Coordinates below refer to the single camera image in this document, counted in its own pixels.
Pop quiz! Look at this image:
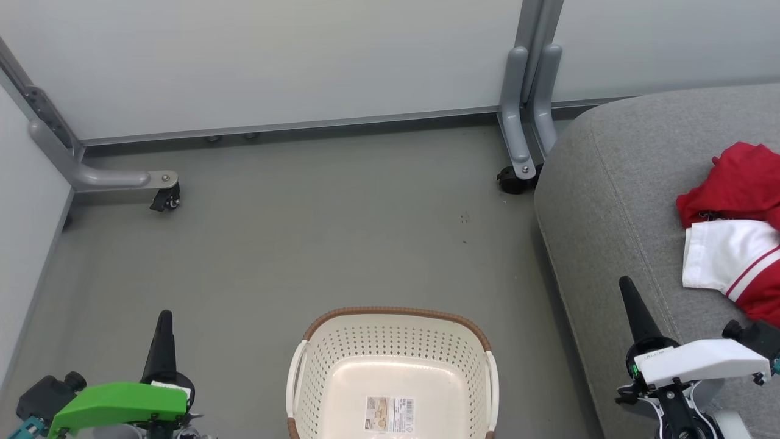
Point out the black caster with metal fork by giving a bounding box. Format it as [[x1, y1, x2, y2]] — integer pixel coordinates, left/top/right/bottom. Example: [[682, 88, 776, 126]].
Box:
[[149, 182, 182, 213]]

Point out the grey fabric sofa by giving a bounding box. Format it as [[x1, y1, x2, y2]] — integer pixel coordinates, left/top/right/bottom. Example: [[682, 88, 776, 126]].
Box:
[[534, 83, 780, 439]]

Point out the round black caster wheel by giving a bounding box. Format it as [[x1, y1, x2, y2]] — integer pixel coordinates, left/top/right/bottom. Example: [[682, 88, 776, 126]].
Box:
[[496, 164, 544, 195]]

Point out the long grey partition bottom rail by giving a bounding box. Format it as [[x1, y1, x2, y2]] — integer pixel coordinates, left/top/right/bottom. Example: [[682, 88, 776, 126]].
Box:
[[78, 106, 502, 147]]

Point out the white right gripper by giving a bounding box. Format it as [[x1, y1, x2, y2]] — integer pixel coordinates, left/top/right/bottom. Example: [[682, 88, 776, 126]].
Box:
[[618, 276, 772, 388]]

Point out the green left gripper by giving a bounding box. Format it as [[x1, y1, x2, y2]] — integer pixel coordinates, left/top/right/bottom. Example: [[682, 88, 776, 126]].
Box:
[[47, 309, 196, 438]]

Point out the grey partition post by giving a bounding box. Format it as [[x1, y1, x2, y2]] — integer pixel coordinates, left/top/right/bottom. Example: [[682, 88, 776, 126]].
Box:
[[517, 0, 565, 105]]

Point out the grey curved partition foot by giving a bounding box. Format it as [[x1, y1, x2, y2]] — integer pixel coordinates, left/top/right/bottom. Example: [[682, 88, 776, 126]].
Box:
[[499, 46, 537, 180], [531, 43, 563, 157]]

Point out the long grey partition foot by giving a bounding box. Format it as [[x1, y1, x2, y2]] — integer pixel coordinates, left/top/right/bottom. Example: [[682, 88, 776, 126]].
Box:
[[0, 37, 180, 193]]

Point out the paper label sticker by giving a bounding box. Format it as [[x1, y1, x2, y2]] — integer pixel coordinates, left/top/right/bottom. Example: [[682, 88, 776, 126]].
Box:
[[365, 396, 416, 434]]

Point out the red and white jersey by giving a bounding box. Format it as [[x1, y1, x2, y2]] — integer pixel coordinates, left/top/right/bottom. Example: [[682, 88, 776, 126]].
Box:
[[676, 141, 780, 327]]

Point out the short grey partition bottom rail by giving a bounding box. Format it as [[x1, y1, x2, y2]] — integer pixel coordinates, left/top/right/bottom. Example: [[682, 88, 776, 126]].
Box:
[[551, 96, 637, 112]]

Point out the cream perforated laundry basket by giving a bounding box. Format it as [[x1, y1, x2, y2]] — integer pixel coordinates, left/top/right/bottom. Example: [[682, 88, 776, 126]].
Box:
[[286, 306, 501, 439]]

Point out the teal left camera cable plug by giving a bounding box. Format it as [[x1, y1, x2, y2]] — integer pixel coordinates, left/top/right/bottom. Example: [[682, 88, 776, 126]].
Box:
[[5, 417, 48, 439]]

